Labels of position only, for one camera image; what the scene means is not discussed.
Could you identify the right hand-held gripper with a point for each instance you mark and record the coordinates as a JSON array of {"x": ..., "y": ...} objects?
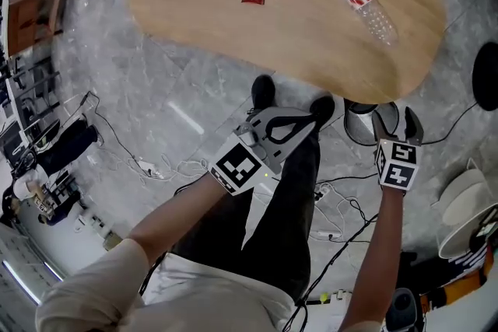
[{"x": 397, "y": 167}]

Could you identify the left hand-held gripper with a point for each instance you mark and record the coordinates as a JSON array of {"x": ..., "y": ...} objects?
[{"x": 237, "y": 165}]

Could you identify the black waste bin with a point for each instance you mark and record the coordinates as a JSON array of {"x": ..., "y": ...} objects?
[{"x": 358, "y": 124}]

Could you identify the clear plastic water bottle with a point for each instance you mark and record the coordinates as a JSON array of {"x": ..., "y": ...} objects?
[{"x": 362, "y": 0}]

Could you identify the person's left forearm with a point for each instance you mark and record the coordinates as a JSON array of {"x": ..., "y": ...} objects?
[{"x": 179, "y": 217}]

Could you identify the person's right forearm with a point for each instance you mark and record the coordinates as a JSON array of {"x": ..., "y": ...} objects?
[{"x": 377, "y": 245}]

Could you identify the wooden coffee table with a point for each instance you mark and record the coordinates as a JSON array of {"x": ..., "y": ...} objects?
[{"x": 295, "y": 35}]

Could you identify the person's right black shoe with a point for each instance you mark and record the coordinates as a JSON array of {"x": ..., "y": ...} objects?
[{"x": 323, "y": 109}]

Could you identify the person's black shoe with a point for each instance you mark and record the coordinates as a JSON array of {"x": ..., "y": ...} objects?
[
  {"x": 263, "y": 91},
  {"x": 323, "y": 109}
]

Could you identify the person's left black shoe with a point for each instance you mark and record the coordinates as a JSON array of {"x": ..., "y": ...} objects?
[{"x": 263, "y": 91}]

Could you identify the white power strip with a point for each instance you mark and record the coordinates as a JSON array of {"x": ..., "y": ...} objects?
[
  {"x": 323, "y": 191},
  {"x": 147, "y": 166}
]

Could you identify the person's black trousers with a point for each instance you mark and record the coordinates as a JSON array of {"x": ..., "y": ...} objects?
[{"x": 288, "y": 225}]

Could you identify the round white basket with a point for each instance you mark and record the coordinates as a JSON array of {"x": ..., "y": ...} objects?
[{"x": 467, "y": 206}]

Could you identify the black round-base standing fan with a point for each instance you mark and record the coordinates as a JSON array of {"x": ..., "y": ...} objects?
[{"x": 486, "y": 77}]

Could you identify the black striped orange bag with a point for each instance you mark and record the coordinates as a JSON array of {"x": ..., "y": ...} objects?
[{"x": 470, "y": 264}]

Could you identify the person's white shirt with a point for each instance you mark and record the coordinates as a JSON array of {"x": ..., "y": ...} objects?
[{"x": 175, "y": 299}]

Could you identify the brown wooden cabinet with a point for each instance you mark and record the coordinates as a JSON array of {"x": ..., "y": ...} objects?
[{"x": 31, "y": 19}]

